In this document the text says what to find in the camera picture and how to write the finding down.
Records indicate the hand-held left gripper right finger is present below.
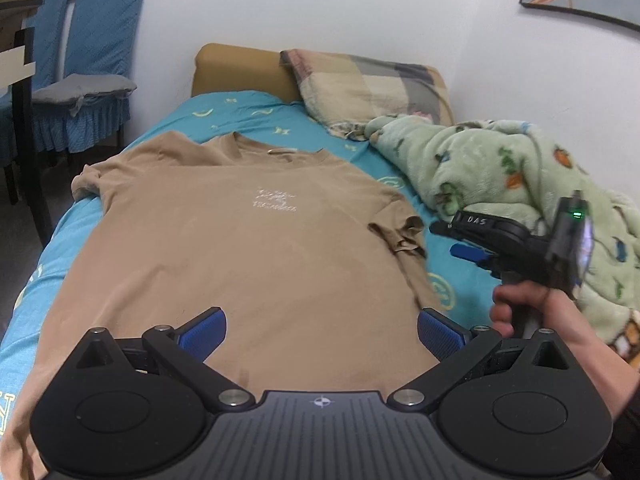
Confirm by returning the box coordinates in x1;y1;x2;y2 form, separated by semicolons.
387;308;573;411

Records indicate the checked beige grey pillow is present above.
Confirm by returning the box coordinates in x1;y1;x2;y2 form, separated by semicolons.
280;48;454;137

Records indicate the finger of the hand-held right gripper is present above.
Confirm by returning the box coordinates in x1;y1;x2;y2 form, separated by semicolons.
430;212;506;248
450;244;493;267

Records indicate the teal patterned bed sheet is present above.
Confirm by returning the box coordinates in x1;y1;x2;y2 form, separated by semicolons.
0;91;496;480

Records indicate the grey seat cushion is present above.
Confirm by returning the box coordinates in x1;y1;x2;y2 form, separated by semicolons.
32;73;138;117

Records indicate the tan t-shirt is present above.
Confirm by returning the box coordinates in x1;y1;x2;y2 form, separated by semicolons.
0;130;451;480

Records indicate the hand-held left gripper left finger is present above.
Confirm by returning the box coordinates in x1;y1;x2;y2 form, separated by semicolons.
70;307;256;412

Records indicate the blue covered chair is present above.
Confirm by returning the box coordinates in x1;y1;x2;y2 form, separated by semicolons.
32;0;147;155
0;0;70;206

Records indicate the dark table with white apron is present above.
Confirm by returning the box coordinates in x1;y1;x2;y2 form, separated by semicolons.
0;0;55;248

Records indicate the person's right forearm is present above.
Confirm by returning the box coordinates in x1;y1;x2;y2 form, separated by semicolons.
537;290;640;413

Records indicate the green printed fleece blanket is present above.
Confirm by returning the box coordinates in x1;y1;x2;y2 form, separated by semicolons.
364;115;640;358

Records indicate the mustard yellow pillow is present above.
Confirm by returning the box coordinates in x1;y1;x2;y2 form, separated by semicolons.
192;42;302;105

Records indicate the person's right hand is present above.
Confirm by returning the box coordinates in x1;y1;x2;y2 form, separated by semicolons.
490;282;556;338

